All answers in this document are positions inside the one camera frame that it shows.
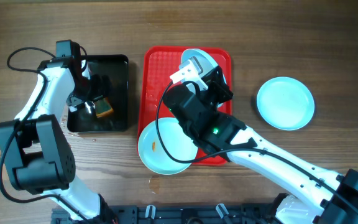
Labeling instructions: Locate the light blue plate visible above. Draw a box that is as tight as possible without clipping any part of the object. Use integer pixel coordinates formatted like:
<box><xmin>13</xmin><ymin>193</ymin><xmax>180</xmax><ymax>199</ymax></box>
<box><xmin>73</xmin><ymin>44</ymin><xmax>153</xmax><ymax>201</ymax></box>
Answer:
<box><xmin>256</xmin><ymin>77</ymin><xmax>315</xmax><ymax>131</ymax></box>
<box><xmin>180</xmin><ymin>49</ymin><xmax>227</xmax><ymax>108</ymax></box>
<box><xmin>138</xmin><ymin>118</ymin><xmax>198</xmax><ymax>175</ymax></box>

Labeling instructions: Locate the orange green sponge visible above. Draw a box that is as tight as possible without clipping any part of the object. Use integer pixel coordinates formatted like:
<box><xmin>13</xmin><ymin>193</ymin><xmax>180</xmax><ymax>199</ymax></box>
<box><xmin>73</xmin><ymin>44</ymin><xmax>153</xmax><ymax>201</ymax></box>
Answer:
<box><xmin>94</xmin><ymin>97</ymin><xmax>114</xmax><ymax>118</ymax></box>

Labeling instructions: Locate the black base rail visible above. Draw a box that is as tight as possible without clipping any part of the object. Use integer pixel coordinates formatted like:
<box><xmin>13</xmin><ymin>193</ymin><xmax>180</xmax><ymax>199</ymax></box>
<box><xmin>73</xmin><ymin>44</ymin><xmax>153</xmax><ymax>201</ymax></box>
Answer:
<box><xmin>51</xmin><ymin>202</ymin><xmax>291</xmax><ymax>224</ymax></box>

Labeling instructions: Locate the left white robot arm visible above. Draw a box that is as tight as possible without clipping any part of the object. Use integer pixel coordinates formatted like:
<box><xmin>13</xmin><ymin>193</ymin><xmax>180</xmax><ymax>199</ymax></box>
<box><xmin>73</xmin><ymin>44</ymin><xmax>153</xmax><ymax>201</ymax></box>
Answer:
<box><xmin>0</xmin><ymin>40</ymin><xmax>118</xmax><ymax>223</ymax></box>

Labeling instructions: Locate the red plastic tray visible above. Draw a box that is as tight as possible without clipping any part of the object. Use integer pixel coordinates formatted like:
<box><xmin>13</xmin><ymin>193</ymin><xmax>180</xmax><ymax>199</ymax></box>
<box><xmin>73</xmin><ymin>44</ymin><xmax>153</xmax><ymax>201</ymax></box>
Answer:
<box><xmin>137</xmin><ymin>46</ymin><xmax>232</xmax><ymax>166</ymax></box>

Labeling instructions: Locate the black water basin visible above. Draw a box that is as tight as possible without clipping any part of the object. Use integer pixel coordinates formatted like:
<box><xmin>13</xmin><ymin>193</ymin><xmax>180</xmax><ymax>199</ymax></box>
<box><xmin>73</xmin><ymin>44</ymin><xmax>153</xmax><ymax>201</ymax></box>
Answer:
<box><xmin>67</xmin><ymin>55</ymin><xmax>129</xmax><ymax>133</ymax></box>

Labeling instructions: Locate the black cable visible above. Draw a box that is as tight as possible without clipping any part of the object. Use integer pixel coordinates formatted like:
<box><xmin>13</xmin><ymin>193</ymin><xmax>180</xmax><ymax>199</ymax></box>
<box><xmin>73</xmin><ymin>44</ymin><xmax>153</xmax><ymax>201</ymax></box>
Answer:
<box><xmin>155</xmin><ymin>80</ymin><xmax>358</xmax><ymax>224</ymax></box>
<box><xmin>0</xmin><ymin>45</ymin><xmax>88</xmax><ymax>222</ymax></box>

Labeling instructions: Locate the left black cable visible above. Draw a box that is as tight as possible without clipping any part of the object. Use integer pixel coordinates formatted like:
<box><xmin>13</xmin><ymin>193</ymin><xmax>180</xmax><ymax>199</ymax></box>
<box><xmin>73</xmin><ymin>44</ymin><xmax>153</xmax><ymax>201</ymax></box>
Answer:
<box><xmin>0</xmin><ymin>45</ymin><xmax>88</xmax><ymax>222</ymax></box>

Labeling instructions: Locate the right black cable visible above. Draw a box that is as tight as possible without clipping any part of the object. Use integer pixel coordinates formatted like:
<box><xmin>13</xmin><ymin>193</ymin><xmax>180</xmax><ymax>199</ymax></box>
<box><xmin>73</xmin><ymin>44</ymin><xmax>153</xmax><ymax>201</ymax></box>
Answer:
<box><xmin>155</xmin><ymin>80</ymin><xmax>358</xmax><ymax>224</ymax></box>

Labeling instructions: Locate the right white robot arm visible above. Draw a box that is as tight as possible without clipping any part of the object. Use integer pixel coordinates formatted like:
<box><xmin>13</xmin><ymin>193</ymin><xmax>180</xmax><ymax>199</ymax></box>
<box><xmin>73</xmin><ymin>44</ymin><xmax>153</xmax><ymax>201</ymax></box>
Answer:
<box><xmin>160</xmin><ymin>66</ymin><xmax>358</xmax><ymax>223</ymax></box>

